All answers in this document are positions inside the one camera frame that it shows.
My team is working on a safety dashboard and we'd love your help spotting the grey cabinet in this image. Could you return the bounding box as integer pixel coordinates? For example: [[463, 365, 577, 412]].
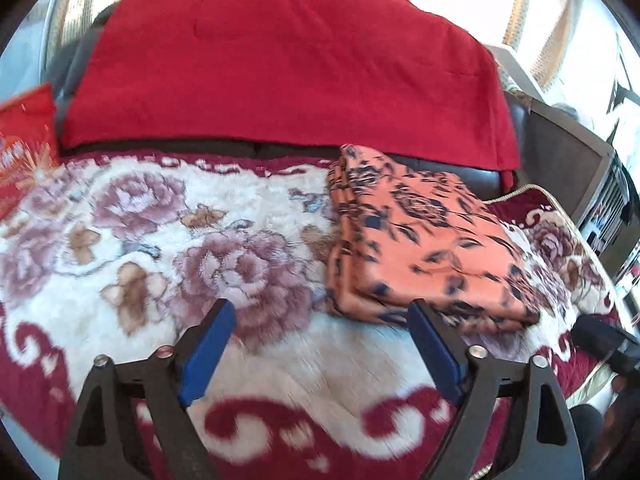
[[505, 90, 640, 261]]

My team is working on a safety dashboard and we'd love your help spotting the red fleece blanket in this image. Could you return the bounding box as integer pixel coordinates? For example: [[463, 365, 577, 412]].
[[59, 0, 522, 171]]

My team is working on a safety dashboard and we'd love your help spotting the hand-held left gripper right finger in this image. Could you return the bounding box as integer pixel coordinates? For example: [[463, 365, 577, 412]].
[[407, 299, 585, 480]]

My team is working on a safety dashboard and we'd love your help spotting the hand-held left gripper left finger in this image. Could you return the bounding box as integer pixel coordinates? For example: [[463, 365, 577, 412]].
[[57, 299, 237, 480]]

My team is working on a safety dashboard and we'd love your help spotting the orange floral garment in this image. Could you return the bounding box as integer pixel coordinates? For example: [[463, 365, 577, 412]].
[[324, 144, 542, 335]]

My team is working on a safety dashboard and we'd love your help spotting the person's black trouser leg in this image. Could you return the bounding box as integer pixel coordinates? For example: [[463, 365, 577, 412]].
[[570, 402, 621, 480]]

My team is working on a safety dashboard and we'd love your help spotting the maroon white floral blanket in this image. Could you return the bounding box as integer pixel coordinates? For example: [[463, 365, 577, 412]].
[[0, 152, 631, 480]]

